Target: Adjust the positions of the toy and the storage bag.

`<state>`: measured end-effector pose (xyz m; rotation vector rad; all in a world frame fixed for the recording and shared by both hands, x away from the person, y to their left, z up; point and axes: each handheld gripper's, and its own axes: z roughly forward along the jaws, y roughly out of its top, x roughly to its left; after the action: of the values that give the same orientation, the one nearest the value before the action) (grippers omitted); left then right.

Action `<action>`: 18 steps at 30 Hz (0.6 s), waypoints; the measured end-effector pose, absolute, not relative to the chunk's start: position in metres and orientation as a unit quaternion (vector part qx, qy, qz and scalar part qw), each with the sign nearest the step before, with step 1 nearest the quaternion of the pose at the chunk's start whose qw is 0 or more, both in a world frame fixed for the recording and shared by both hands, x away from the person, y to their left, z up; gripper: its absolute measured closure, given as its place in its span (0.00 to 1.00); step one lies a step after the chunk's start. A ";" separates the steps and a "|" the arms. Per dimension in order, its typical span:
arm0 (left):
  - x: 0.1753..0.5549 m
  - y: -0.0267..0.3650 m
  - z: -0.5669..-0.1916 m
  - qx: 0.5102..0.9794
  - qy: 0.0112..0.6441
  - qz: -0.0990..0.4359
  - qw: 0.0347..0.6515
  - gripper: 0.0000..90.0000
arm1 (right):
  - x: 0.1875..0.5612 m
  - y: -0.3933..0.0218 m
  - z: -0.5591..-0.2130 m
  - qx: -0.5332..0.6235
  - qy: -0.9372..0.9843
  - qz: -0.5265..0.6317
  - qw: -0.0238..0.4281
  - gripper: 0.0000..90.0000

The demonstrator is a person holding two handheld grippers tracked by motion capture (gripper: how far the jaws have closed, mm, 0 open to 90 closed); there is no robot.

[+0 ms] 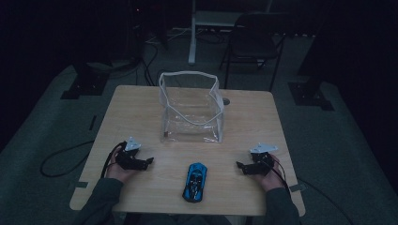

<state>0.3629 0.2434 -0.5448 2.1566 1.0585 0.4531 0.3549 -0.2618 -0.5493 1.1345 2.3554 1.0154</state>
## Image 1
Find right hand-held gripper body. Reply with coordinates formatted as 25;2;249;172
246;142;280;176

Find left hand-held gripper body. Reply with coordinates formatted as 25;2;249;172
115;136;148;172

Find blue toy car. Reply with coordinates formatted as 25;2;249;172
182;162;208;203

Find clear plastic bag white trim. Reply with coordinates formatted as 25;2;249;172
158;70;225;144

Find person's left hand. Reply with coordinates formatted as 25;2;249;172
105;146;139;185

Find person's right hand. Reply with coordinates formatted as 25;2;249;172
253;154;284;192

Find black stand base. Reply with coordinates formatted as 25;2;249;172
287;82;335;112
60;61;111;100

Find black folding chair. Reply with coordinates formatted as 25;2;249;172
219;12;287;92

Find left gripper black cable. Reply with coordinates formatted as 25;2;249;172
100;141;127;179

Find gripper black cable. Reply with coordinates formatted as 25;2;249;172
265;154;292;195
100;141;127;179

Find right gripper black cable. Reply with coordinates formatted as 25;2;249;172
265;154;292;195

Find black straight floor cable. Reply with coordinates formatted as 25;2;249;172
295;176;355;225

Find black looped floor cable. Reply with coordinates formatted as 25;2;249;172
39;140;95;178

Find black cables bundle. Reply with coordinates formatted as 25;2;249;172
137;41;160;87

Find white desk frame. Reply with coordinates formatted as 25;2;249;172
188;0;274;66

